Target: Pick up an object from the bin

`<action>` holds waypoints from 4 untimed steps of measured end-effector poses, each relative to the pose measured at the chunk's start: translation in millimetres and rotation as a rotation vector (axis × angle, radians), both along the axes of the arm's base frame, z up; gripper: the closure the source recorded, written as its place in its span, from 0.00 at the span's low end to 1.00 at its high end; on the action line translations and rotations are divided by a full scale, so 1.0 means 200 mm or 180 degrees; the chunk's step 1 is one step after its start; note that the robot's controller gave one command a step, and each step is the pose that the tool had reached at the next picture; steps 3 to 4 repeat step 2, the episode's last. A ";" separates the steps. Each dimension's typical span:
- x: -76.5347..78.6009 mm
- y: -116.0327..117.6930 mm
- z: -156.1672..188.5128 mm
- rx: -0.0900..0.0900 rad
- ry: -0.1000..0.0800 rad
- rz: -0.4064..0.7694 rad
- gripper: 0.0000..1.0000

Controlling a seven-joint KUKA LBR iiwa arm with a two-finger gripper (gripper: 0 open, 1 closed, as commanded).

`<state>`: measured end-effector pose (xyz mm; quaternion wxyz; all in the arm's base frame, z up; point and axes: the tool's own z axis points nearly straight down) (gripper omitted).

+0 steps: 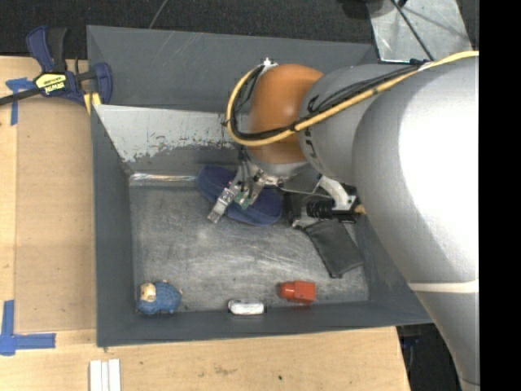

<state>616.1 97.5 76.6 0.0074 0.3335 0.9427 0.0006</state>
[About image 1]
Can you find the black flat pouch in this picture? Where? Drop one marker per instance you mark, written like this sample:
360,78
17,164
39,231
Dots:
335,251

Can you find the red plastic block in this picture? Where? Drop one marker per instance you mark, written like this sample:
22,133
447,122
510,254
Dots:
299,291

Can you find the white small packet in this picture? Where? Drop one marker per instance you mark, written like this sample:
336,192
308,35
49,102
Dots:
245,307

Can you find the grey metal bin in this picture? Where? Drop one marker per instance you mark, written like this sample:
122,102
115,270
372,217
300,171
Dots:
228,255

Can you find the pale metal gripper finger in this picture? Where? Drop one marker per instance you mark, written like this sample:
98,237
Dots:
219,204
225,208

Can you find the dark blue cloth cap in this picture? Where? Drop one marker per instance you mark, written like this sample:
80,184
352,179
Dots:
264,210

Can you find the blue toy sheep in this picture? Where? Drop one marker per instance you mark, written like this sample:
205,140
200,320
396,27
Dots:
163,300

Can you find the black cylinder on white bracket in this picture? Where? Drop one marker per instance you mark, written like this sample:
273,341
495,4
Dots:
319,209

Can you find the brown cardboard board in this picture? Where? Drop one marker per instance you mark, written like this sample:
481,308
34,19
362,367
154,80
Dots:
53,218

